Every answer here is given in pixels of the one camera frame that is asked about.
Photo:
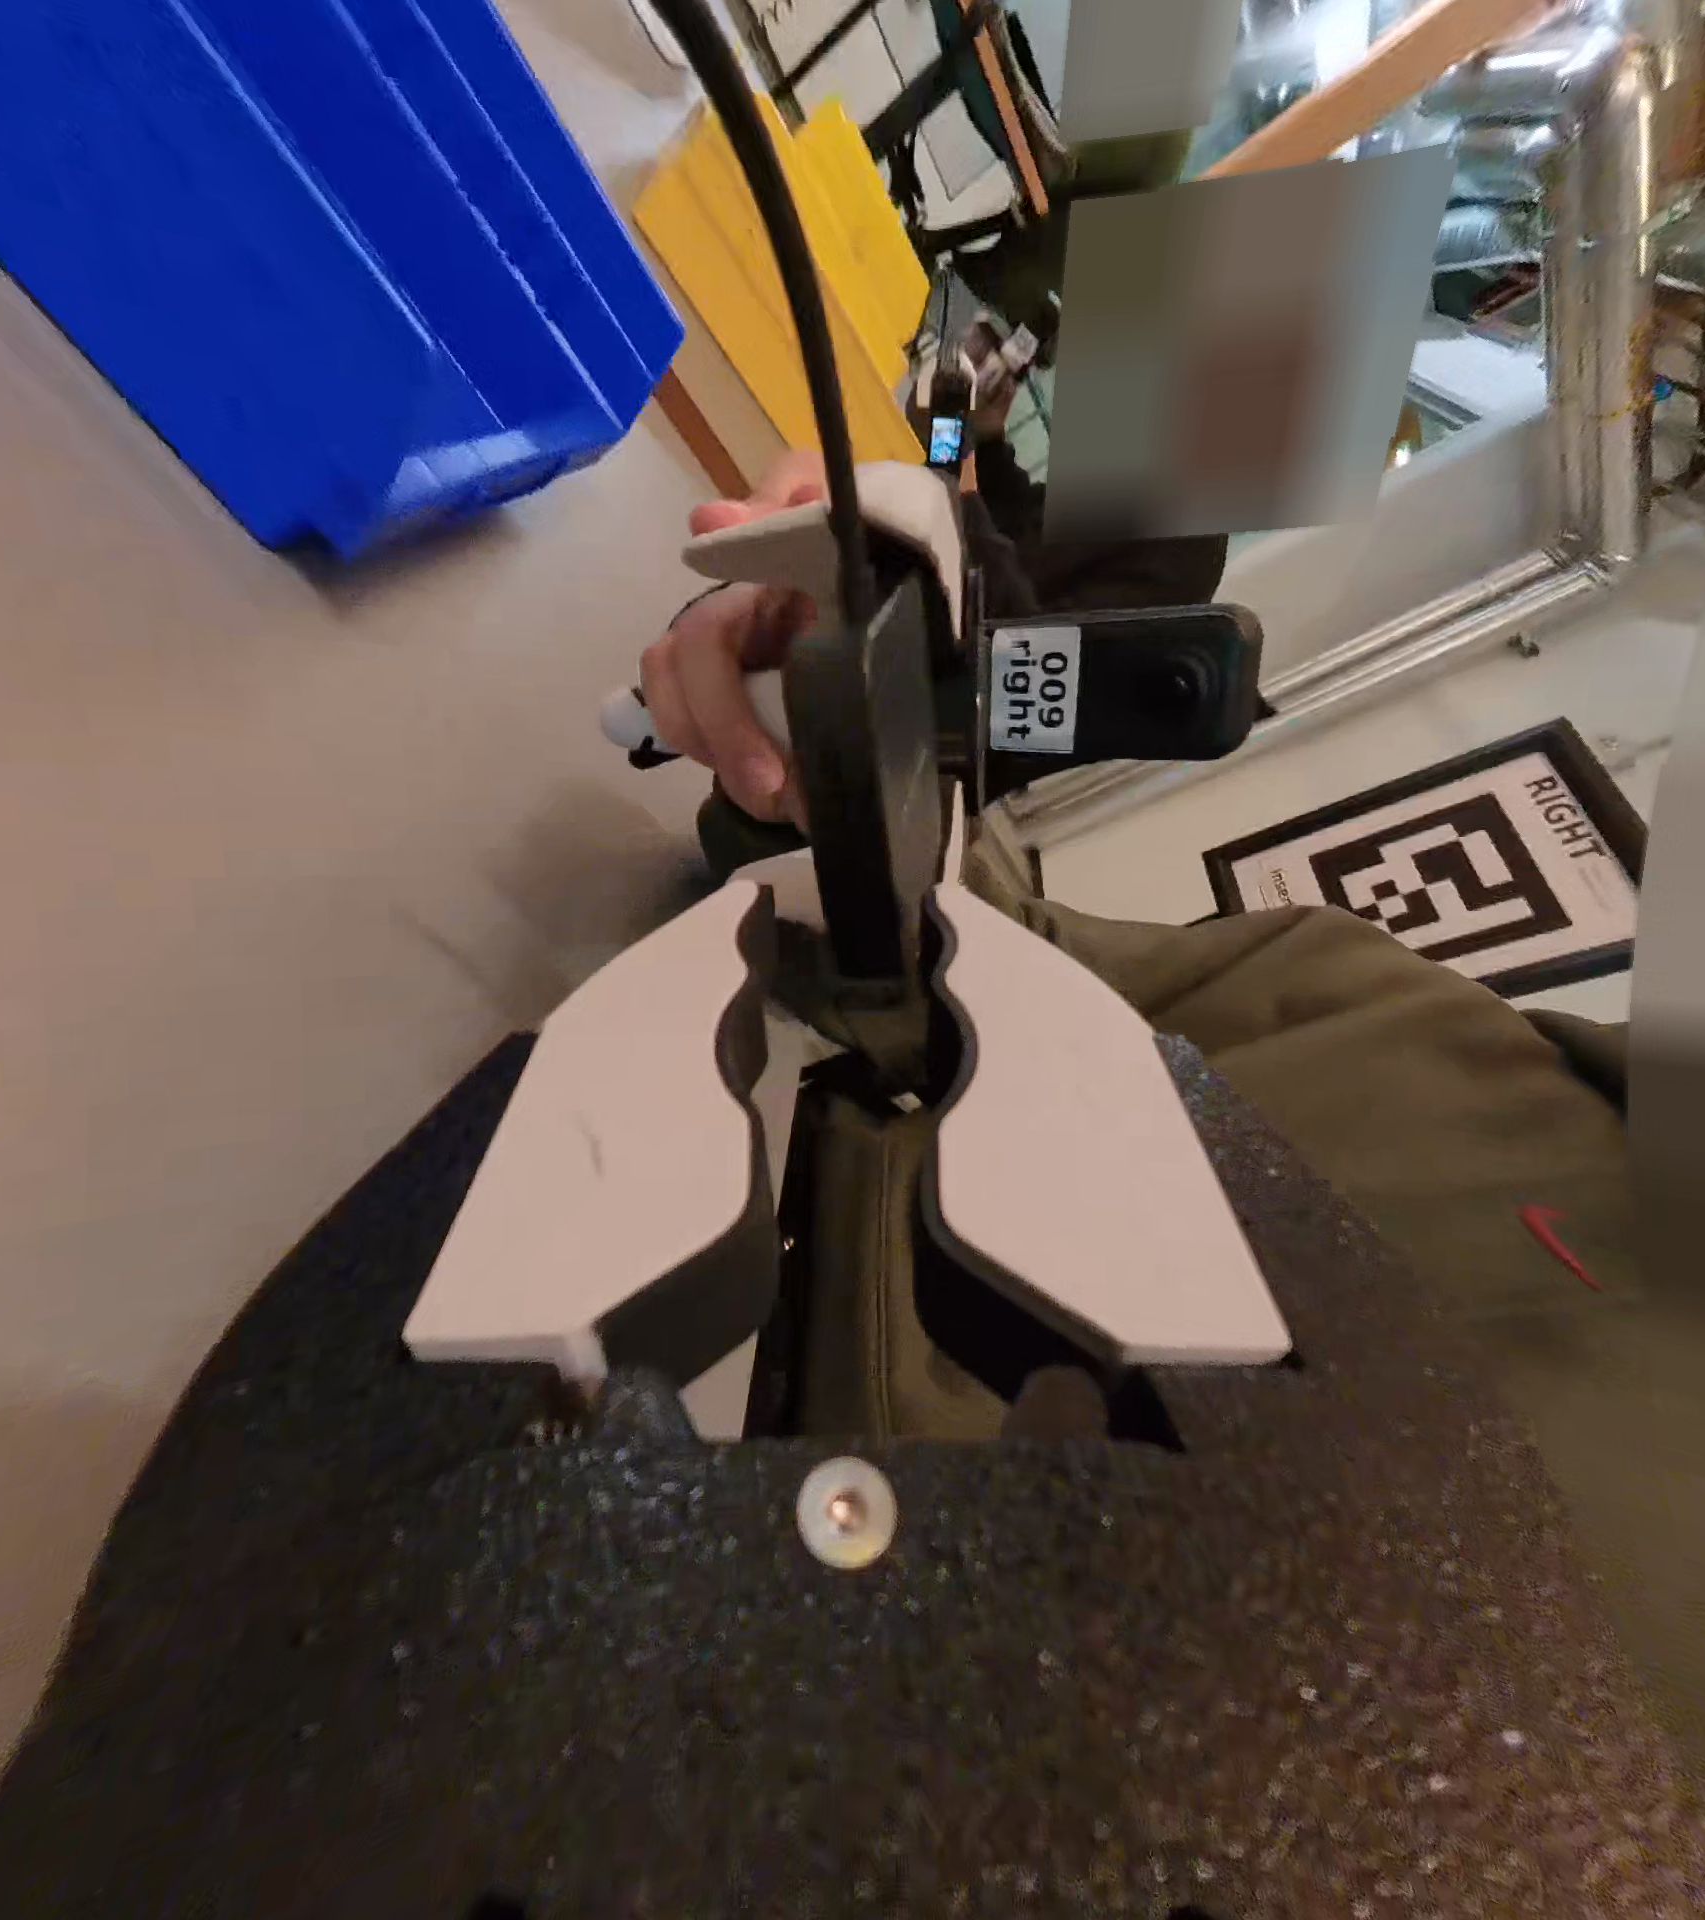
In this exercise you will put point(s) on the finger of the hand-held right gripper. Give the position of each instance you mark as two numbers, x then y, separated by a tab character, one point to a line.
762	547
757	877

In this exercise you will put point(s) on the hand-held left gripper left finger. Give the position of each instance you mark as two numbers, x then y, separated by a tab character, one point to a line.
598	1169

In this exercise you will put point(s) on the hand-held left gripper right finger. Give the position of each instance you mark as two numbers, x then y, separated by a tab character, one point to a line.
1092	1169

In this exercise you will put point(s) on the person's right forearm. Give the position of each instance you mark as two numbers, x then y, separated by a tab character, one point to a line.
1244	974

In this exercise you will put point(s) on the person's right hand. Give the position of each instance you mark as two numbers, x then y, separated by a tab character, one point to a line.
710	675

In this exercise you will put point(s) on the wood-edged work table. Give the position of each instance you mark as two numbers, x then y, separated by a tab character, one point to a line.
703	434

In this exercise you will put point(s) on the framed black-white marker sign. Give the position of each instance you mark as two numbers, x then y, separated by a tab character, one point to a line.
1438	870

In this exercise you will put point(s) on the person's olive sweatshirt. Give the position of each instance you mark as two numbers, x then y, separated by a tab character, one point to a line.
1541	1425

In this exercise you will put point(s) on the blue plastic bin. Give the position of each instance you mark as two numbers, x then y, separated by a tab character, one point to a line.
265	227

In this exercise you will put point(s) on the wooden ceiling beam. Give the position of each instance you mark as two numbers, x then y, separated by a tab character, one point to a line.
1376	83

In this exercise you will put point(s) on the silver ventilation duct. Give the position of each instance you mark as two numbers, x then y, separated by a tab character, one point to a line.
1595	301

